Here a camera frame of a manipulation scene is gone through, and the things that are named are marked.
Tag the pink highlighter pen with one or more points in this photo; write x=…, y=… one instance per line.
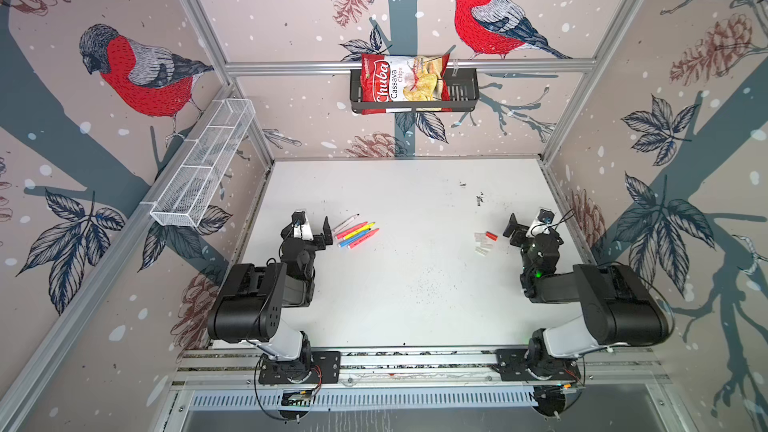
x=341, y=235

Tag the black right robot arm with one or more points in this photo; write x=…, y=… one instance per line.
x=616, y=308

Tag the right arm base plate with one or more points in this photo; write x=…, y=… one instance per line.
x=518, y=365

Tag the red cassava chips bag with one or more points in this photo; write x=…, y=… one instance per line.
x=390, y=79

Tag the white marker pen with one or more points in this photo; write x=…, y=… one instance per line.
x=345, y=223

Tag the black wire basket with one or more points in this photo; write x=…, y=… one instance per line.
x=455, y=91

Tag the pink-red highlighter pen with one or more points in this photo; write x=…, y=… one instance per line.
x=365, y=236

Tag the yellow highlighter pen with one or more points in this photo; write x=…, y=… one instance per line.
x=366, y=228

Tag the aluminium mounting rail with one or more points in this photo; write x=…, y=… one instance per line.
x=411, y=366

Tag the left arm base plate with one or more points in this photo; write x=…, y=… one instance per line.
x=320, y=367

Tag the white mesh wall tray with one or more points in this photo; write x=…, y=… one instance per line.
x=192, y=187

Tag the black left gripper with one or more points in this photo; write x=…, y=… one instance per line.
x=317, y=237

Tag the blue highlighter pen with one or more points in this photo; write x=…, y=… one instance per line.
x=347, y=242

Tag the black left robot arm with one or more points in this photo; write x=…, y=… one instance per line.
x=250, y=302

